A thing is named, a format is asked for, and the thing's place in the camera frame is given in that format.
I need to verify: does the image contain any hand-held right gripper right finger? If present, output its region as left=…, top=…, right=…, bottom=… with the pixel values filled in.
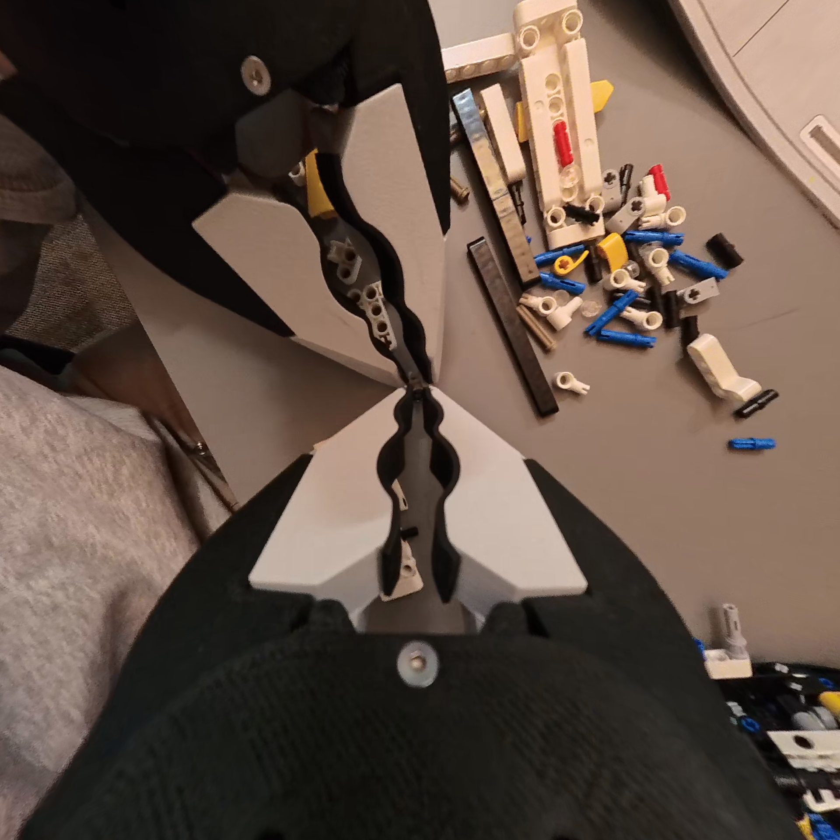
left=425, top=386, right=590, bottom=632

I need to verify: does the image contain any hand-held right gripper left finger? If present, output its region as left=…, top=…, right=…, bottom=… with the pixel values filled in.
left=248, top=386, right=414, bottom=632

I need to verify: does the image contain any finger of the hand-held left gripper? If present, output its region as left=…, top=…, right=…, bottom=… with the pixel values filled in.
left=192, top=190, right=406, bottom=388
left=333, top=83, right=448, bottom=385

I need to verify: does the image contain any white lego panel assembly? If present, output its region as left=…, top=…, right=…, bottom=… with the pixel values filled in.
left=378, top=478, right=425, bottom=602

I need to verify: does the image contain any small white angled lego beam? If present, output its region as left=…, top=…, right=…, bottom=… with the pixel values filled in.
left=325, top=236, right=364, bottom=285

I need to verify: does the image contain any long black lego beam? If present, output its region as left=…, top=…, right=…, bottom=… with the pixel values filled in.
left=466, top=236, right=560, bottom=419
left=450, top=87, right=542, bottom=286

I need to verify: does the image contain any wide white angled lego beam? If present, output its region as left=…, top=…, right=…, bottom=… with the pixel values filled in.
left=353, top=281, right=401, bottom=350

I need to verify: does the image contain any smooth white lego beam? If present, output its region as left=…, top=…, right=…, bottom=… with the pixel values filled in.
left=478, top=83, right=529, bottom=182

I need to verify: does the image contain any pile of small lego parts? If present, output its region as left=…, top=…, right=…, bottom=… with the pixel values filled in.
left=518, top=163, right=747, bottom=350

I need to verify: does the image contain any white lego block with pins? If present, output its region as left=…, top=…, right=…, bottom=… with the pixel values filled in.
left=684, top=332, right=765, bottom=404

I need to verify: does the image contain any partly built lego model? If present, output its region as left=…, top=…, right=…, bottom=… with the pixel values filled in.
left=694, top=602, right=840, bottom=840

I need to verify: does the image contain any lego instruction booklet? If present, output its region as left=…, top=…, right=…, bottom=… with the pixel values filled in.
left=668, top=0, right=840, bottom=228

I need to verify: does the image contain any long white lego beam frame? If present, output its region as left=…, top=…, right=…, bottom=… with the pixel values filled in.
left=441, top=31, right=521, bottom=84

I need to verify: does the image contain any white lego frame red piece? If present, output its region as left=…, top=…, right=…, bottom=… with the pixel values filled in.
left=513, top=0, right=607, bottom=252

